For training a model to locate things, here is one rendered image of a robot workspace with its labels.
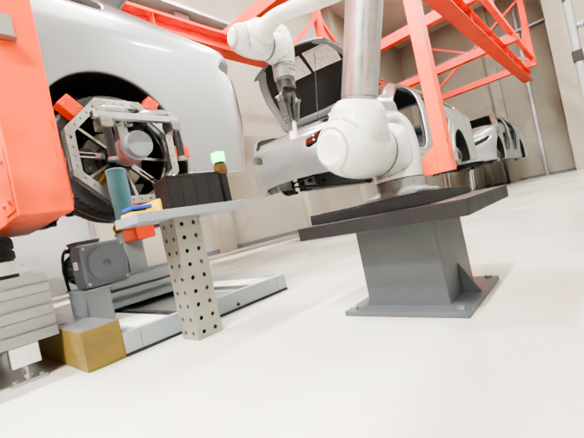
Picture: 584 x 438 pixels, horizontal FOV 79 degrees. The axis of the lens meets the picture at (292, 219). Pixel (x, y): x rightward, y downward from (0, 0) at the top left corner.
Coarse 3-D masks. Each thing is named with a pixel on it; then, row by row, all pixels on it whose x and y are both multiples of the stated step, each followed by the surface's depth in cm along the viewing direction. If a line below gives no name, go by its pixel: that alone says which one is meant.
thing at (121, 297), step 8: (152, 280) 191; (160, 280) 187; (168, 280) 190; (120, 288) 179; (128, 288) 181; (136, 288) 178; (144, 288) 181; (152, 288) 184; (160, 288) 187; (168, 288) 190; (112, 296) 169; (120, 296) 172; (128, 296) 174; (136, 296) 177; (144, 296) 180; (152, 296) 183; (120, 304) 171; (128, 304) 174
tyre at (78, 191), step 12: (96, 96) 185; (108, 96) 189; (60, 120) 170; (60, 132) 169; (72, 180) 170; (72, 192) 169; (84, 192) 173; (84, 204) 173; (96, 204) 176; (84, 216) 187; (96, 216) 185; (108, 216) 182
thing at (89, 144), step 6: (96, 138) 193; (102, 138) 195; (84, 144) 188; (90, 144) 190; (96, 150) 192; (96, 162) 191; (96, 168) 190; (90, 174) 187; (102, 174) 192; (132, 174) 204; (96, 180) 189; (132, 180) 203
